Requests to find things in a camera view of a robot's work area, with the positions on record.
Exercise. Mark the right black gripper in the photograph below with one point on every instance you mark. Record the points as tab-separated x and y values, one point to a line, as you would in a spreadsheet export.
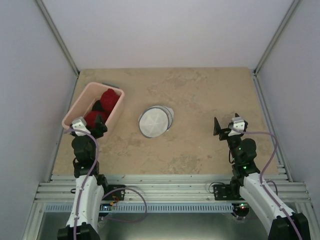
217	130

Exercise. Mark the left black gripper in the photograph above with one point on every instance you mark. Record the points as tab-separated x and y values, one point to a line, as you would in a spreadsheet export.
101	126

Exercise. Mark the red bra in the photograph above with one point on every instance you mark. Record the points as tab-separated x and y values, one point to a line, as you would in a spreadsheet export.
108	101

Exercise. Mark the white mesh laundry bag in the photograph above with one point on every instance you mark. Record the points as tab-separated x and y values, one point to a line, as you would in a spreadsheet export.
155	120

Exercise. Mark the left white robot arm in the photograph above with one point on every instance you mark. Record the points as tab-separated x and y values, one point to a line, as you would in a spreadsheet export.
90	185

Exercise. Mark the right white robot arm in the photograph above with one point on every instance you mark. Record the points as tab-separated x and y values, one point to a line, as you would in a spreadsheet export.
247	183

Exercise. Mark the black bra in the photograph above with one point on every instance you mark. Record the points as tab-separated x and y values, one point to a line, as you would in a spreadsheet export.
97	106

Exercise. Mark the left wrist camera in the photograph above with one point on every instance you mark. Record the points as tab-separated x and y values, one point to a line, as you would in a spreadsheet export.
79	127

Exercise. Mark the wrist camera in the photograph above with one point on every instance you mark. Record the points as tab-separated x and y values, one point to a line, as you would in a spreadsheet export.
79	127
237	125

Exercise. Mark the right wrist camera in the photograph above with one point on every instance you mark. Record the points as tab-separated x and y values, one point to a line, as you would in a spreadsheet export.
237	125

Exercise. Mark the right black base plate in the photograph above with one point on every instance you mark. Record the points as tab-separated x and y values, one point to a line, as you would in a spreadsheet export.
223	192

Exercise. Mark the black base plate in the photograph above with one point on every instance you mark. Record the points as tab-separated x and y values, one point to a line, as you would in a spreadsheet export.
114	193
223	192

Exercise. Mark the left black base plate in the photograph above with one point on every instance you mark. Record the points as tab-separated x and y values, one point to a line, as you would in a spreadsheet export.
114	193

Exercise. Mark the aluminium rail frame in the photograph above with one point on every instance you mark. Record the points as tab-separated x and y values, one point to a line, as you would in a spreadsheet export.
55	195

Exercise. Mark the slotted cable duct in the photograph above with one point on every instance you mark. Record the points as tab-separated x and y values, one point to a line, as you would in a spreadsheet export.
167	208

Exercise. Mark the left frame post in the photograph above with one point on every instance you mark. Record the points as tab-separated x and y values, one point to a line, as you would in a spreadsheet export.
54	30

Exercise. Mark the frame post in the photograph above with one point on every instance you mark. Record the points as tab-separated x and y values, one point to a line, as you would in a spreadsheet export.
294	5
54	30

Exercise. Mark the right frame post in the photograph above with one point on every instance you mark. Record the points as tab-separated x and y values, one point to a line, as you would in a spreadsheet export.
294	5

